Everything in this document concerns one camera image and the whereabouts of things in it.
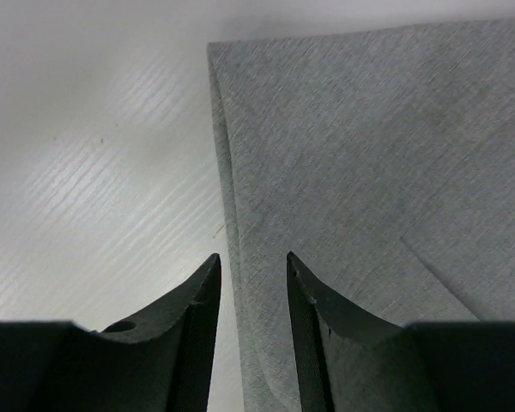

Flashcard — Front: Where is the grey cloth napkin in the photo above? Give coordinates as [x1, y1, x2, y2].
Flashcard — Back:
[208, 18, 515, 411]

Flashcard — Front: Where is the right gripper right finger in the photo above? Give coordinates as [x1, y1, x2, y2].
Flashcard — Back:
[287, 253, 515, 411]

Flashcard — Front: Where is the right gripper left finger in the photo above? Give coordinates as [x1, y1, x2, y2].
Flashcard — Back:
[0, 254, 221, 411]

